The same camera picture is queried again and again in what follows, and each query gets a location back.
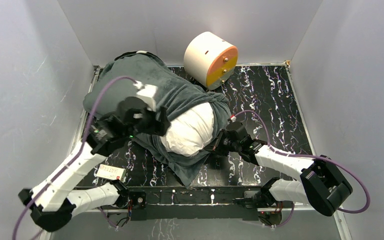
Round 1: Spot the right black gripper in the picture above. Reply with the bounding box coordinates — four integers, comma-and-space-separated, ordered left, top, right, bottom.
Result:
205, 128, 241, 157

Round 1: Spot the grey plush pillowcase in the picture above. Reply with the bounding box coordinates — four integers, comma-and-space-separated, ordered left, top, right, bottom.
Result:
83, 50, 231, 186

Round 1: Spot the white pillow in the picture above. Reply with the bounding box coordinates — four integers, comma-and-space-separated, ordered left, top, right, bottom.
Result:
160, 102, 215, 157

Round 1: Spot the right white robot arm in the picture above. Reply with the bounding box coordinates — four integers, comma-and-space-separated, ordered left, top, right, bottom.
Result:
204, 122, 353, 217

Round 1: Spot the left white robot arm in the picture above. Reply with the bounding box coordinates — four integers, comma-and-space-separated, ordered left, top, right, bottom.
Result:
18, 96, 171, 232

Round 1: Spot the white labelled power box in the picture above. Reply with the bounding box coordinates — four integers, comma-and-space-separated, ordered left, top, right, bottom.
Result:
96, 164, 127, 182

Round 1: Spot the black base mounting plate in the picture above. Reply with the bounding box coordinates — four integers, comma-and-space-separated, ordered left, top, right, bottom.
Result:
125, 186, 283, 222

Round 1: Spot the white orange cylindrical drum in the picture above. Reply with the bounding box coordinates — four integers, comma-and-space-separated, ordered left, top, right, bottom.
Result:
183, 31, 238, 91

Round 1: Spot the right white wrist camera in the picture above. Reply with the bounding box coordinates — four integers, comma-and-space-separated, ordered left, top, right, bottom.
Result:
229, 114, 237, 123

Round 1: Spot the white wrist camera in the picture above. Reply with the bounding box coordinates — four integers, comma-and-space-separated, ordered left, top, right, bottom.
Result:
229, 114, 237, 123
133, 81, 158, 112

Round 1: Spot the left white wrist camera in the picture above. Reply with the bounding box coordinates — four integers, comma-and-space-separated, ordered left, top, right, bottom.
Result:
133, 81, 158, 112

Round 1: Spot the aluminium left frame rail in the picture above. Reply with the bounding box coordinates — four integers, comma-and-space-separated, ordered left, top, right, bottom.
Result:
67, 65, 102, 161

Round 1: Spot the aluminium front frame rail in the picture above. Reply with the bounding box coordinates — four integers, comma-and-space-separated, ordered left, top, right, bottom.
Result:
43, 188, 345, 215

